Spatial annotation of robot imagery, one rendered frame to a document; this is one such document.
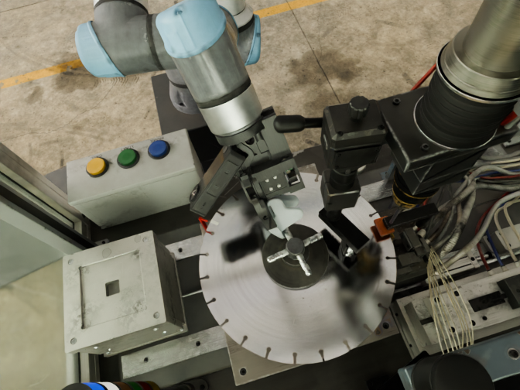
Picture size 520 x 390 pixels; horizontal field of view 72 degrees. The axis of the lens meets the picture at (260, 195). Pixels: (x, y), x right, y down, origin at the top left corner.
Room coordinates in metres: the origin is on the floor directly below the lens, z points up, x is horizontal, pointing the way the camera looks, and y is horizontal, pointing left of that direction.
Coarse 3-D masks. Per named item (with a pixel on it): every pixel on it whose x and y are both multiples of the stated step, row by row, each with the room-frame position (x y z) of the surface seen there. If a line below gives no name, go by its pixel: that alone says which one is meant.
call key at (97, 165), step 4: (92, 160) 0.49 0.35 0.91; (96, 160) 0.49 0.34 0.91; (100, 160) 0.49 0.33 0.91; (88, 164) 0.48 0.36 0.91; (92, 164) 0.48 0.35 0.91; (96, 164) 0.48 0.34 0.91; (100, 164) 0.48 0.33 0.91; (104, 164) 0.48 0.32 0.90; (88, 168) 0.47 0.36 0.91; (92, 168) 0.47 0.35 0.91; (96, 168) 0.47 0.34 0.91; (100, 168) 0.47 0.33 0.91; (104, 168) 0.47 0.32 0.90; (92, 172) 0.46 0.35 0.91; (96, 172) 0.46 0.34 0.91; (100, 172) 0.46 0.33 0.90
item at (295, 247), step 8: (288, 232) 0.20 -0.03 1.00; (288, 240) 0.19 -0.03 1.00; (296, 240) 0.19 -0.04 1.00; (304, 240) 0.19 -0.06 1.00; (312, 240) 0.18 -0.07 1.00; (288, 248) 0.17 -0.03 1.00; (296, 248) 0.17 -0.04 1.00; (304, 248) 0.17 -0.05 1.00; (272, 256) 0.17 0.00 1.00; (280, 256) 0.17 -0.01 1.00; (296, 256) 0.16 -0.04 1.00; (304, 264) 0.15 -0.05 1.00
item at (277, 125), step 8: (280, 120) 0.25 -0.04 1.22; (288, 120) 0.25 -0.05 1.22; (296, 120) 0.25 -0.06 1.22; (304, 120) 0.25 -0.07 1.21; (312, 120) 0.25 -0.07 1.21; (320, 120) 0.25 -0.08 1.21; (280, 128) 0.24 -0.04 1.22; (288, 128) 0.24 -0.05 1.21; (296, 128) 0.24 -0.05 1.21; (304, 128) 0.24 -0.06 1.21
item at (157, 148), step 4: (160, 140) 0.51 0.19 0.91; (152, 144) 0.50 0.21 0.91; (156, 144) 0.50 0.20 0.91; (160, 144) 0.50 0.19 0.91; (164, 144) 0.50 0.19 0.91; (152, 148) 0.49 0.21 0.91; (156, 148) 0.49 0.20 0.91; (160, 148) 0.49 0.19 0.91; (164, 148) 0.49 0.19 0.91; (152, 152) 0.48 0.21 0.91; (156, 152) 0.48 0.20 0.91; (160, 152) 0.48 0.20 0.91; (164, 152) 0.48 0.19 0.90; (156, 156) 0.47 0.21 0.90
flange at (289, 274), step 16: (272, 240) 0.21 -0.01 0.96; (320, 240) 0.19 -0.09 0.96; (288, 256) 0.17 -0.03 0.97; (304, 256) 0.17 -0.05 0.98; (320, 256) 0.17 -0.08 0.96; (272, 272) 0.15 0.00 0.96; (288, 272) 0.15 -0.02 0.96; (304, 272) 0.14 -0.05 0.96; (320, 272) 0.14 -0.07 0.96; (288, 288) 0.13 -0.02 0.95; (304, 288) 0.12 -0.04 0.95
